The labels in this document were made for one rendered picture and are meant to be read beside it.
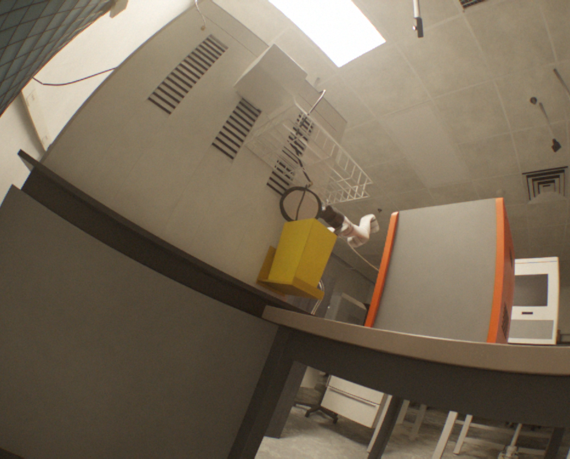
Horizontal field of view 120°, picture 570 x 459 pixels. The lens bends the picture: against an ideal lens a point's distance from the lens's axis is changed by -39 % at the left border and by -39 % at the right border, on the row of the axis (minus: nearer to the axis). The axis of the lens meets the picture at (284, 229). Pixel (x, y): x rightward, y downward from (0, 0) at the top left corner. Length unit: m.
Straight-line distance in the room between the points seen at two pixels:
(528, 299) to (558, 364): 1.51
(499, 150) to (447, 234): 2.35
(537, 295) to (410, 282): 1.22
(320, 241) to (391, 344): 0.34
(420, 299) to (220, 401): 0.56
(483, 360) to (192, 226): 0.58
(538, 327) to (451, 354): 1.47
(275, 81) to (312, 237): 0.37
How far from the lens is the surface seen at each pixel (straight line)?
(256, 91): 0.69
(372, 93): 2.66
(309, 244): 0.62
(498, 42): 2.39
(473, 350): 0.36
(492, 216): 0.78
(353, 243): 1.30
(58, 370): 0.62
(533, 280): 1.88
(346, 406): 2.18
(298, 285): 0.58
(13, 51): 0.51
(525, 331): 1.80
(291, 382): 1.72
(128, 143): 0.62
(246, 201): 0.68
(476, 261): 0.73
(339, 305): 2.48
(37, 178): 0.61
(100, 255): 0.56
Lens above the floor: 0.66
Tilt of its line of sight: 21 degrees up
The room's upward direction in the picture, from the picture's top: 21 degrees clockwise
